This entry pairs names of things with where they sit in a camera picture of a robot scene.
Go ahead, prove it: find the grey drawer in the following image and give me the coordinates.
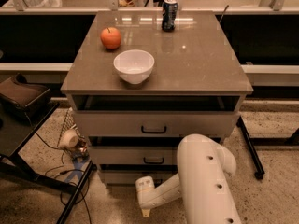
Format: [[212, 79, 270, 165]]
[[98, 170, 177, 186], [73, 111, 240, 138], [88, 147, 177, 165]]

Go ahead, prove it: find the grey drawer cabinet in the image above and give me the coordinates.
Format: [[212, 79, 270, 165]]
[[62, 10, 253, 172]]

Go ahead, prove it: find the wire mesh basket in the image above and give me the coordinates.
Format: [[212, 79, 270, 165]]
[[58, 108, 79, 146]]

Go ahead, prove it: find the white bowl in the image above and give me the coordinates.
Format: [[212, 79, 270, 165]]
[[113, 49, 155, 84]]

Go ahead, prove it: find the brown bag on table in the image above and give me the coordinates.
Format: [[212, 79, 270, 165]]
[[0, 74, 50, 119]]

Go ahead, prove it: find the white round device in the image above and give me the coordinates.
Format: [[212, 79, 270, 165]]
[[59, 129, 78, 149]]

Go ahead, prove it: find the red apple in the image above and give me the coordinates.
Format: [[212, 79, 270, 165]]
[[100, 27, 121, 49]]

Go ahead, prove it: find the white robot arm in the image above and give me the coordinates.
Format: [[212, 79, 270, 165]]
[[135, 134, 242, 224]]

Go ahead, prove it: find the dark soda can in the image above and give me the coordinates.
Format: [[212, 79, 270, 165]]
[[162, 0, 178, 32]]

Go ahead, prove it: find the black stand leg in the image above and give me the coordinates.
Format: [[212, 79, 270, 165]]
[[237, 118, 265, 180]]

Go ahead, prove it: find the black side table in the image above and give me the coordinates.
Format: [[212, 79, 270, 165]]
[[0, 102, 93, 224]]

